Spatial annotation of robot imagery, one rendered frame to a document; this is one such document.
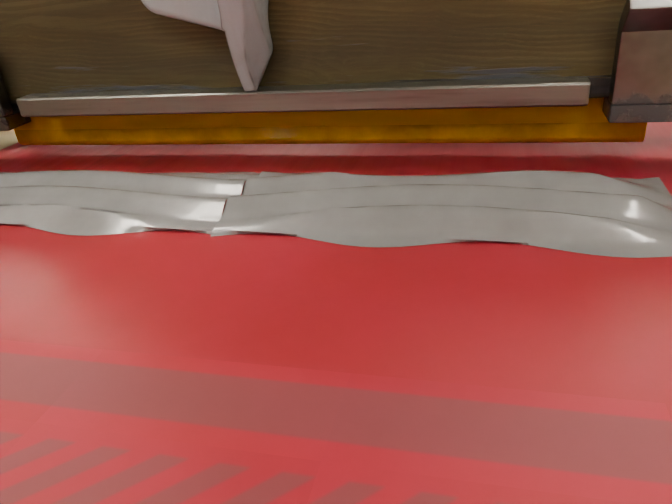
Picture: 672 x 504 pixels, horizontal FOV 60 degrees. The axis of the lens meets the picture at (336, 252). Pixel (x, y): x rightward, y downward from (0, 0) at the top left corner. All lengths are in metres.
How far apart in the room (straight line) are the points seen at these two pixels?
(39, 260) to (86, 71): 0.14
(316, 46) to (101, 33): 0.12
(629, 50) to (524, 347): 0.15
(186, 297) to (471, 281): 0.09
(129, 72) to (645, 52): 0.25
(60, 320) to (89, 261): 0.04
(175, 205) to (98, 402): 0.12
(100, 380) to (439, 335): 0.09
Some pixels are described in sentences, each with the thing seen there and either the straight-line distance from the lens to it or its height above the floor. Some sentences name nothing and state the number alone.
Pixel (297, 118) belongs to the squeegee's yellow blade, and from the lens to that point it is 0.32.
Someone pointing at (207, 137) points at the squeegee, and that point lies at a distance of 0.34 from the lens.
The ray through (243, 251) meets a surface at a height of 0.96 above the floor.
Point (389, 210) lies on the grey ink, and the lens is 0.23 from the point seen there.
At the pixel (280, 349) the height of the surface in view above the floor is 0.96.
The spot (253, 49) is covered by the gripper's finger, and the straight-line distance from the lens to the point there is 0.29.
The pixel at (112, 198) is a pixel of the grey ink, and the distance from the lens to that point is 0.29.
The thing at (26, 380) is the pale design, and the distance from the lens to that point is 0.19.
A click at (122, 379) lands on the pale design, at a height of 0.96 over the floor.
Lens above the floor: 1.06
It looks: 28 degrees down
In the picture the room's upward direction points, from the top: 5 degrees counter-clockwise
